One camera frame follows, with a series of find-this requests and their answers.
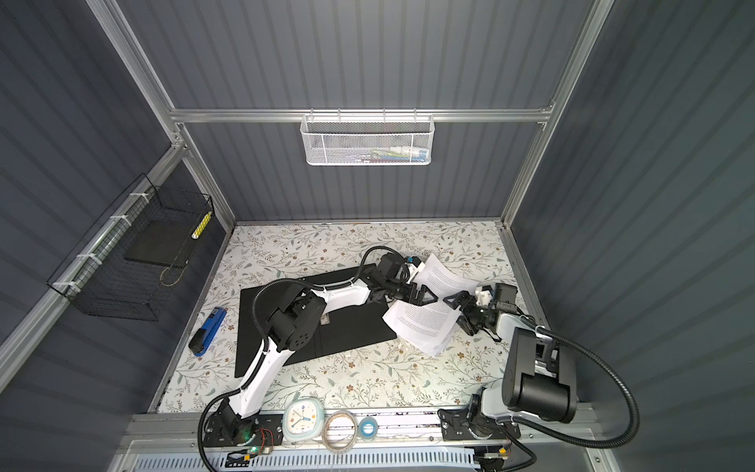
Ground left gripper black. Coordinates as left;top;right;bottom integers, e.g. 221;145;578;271
383;281;438;308

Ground white printed paper stack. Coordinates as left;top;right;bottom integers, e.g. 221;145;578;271
383;254;479;357

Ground blue folder black inside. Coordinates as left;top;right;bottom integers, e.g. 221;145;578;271
235;264;396;378

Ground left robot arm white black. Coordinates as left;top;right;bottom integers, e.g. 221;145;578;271
197;246;438;471

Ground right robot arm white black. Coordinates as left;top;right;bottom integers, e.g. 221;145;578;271
438;283;641;471

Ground small blue tape roll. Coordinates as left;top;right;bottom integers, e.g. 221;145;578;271
358;416;379;441

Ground pens in white basket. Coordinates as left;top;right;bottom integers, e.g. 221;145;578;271
345;146;431;164

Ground clear tape roll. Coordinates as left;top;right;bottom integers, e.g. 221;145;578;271
322;410;359;454

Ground mint alarm clock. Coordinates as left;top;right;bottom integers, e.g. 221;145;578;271
282;397;326;443

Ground blue stapler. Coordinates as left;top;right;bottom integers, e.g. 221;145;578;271
188;307;227;357

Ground yellow marker pen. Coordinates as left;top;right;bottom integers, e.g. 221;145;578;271
191;210;214;240

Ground black notebook in basket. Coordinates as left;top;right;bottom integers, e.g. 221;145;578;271
124;220;199;269

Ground white wire mesh basket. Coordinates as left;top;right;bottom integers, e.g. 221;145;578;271
300;114;436;166

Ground black wire basket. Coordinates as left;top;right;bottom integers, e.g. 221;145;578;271
47;178;214;322

